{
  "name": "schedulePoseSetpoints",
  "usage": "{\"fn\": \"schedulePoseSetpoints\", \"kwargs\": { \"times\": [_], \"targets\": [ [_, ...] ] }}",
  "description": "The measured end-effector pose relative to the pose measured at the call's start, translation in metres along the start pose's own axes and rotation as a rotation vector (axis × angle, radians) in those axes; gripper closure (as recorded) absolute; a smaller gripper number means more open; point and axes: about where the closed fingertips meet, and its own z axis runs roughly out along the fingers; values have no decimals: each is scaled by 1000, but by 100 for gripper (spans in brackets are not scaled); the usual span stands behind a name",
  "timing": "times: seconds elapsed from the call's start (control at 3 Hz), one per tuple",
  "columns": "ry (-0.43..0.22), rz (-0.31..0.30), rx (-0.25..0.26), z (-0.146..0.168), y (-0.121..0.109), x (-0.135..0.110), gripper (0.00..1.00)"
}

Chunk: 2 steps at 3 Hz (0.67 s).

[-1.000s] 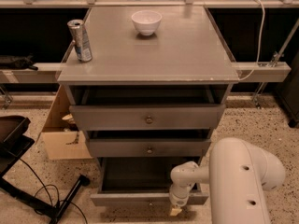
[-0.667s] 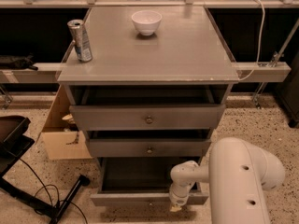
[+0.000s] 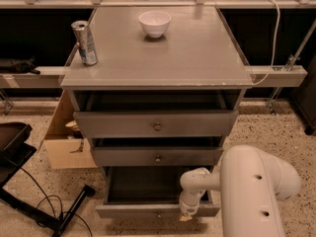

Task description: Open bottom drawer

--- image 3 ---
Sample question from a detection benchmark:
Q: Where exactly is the grey bottom drawer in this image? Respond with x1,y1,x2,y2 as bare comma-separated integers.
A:
96,166,220,218

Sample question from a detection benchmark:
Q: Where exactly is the grey drawer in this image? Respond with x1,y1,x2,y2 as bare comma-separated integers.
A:
74,111,238,138
96,166,220,218
92,147,222,167

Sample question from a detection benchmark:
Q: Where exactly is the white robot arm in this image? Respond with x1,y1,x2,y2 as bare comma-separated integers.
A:
179,145,301,237

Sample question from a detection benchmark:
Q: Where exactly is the grey middle drawer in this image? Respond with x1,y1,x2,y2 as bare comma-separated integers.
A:
92,147,222,167

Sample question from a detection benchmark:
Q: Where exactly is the grey top drawer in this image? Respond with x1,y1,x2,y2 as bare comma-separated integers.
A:
74,111,238,138

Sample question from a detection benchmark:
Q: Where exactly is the grey drawer cabinet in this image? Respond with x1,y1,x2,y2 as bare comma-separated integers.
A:
58,5,255,183

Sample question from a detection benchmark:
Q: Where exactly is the cardboard box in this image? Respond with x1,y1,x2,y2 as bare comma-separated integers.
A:
43,91,96,169

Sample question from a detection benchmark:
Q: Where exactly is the black stand with tray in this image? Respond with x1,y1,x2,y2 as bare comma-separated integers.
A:
0,122,95,237

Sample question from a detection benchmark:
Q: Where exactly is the metal diagonal strut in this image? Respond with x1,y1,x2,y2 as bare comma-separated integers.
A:
267,19,316,116

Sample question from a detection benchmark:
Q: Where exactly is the white bowl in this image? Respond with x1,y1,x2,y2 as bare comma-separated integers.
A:
138,11,172,39

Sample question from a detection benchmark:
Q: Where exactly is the silver drink can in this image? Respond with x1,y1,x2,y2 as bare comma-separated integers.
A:
71,21,98,66

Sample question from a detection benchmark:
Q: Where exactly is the black cable on floor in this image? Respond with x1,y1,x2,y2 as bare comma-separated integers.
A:
6,158,95,237

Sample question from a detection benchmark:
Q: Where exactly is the metal railing frame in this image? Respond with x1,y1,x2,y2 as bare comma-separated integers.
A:
1,0,305,89

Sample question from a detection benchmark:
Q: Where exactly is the black object on rail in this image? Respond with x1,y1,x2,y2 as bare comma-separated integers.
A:
0,58,40,75

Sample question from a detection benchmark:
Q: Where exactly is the white cable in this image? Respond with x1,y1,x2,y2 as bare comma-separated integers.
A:
252,0,281,87

